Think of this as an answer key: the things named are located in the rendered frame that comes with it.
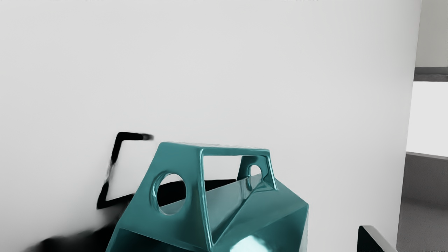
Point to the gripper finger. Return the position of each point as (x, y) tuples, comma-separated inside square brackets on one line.
[(371, 242)]

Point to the teal faceted mug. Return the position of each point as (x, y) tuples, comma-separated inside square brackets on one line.
[(231, 206)]

